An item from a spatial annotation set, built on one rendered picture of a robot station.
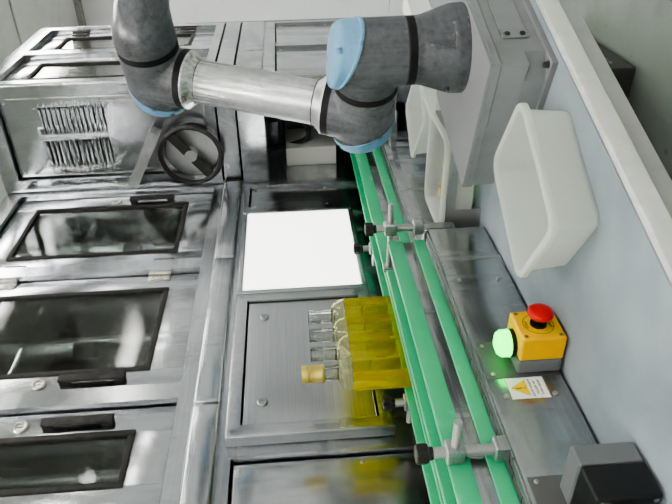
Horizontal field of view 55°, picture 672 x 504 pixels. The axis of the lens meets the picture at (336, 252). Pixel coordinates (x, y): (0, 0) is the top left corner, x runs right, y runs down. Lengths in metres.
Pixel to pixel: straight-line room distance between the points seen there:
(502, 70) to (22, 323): 1.33
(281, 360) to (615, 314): 0.80
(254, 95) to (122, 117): 1.04
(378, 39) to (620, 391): 0.65
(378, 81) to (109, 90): 1.23
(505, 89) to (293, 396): 0.75
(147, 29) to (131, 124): 1.01
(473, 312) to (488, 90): 0.38
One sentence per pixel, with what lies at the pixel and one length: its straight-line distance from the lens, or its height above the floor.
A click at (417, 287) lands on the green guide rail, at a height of 0.93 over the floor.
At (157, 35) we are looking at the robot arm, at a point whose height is 1.39.
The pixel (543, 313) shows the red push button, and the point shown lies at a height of 0.79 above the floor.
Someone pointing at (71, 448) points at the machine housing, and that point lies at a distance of 1.47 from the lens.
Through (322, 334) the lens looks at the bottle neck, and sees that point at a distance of 1.33.
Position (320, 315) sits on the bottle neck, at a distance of 1.38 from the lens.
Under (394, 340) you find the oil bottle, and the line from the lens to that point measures 1.29.
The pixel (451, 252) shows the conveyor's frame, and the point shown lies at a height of 0.85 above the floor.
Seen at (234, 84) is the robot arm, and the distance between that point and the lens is 1.27.
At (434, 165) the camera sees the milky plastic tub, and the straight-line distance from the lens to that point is 1.56.
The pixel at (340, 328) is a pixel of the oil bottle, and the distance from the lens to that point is 1.32.
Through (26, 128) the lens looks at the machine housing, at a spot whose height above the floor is 2.01.
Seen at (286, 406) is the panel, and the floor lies 1.20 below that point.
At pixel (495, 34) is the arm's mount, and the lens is 1.10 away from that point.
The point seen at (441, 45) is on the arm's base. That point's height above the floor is 0.90.
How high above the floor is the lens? 1.16
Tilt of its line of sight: 3 degrees down
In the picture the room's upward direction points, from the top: 93 degrees counter-clockwise
